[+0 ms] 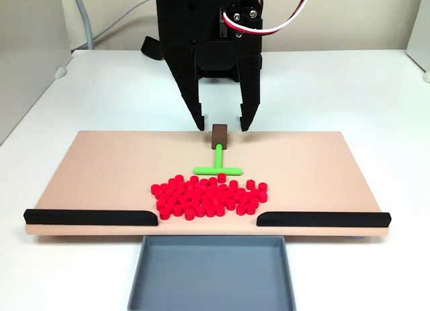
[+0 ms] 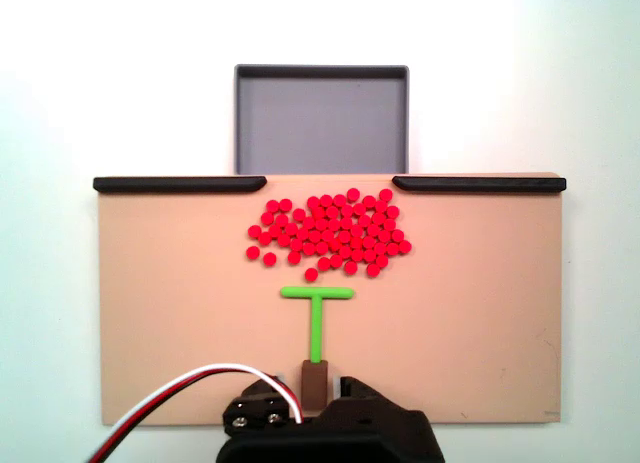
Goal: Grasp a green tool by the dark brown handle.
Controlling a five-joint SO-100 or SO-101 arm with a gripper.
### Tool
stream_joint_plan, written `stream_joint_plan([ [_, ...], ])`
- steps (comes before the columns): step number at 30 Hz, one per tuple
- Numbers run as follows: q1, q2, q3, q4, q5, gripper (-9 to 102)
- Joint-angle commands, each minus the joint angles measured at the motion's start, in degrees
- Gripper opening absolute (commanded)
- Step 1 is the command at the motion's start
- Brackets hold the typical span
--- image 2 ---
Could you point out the beige flat board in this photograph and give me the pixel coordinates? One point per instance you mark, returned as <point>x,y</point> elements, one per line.
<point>175,308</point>

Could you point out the red round disc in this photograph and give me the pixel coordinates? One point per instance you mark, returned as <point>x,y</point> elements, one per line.
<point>382,261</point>
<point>254,230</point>
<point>272,206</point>
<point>324,263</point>
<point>269,259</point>
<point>265,238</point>
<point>313,202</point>
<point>253,253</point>
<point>326,200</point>
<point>398,235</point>
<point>339,200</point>
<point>381,206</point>
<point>291,228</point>
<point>311,274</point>
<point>336,261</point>
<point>281,219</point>
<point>353,193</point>
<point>296,244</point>
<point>393,211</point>
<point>299,214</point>
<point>351,268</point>
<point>267,218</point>
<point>285,204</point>
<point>284,240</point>
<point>368,201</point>
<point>393,248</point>
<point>276,229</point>
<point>373,270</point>
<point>385,194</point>
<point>405,246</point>
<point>294,257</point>

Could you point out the grey square tray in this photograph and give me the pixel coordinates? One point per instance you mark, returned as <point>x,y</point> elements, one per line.
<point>320,123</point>

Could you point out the black rail strip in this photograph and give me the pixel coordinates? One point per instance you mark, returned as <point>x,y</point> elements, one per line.
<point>480,184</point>
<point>175,184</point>

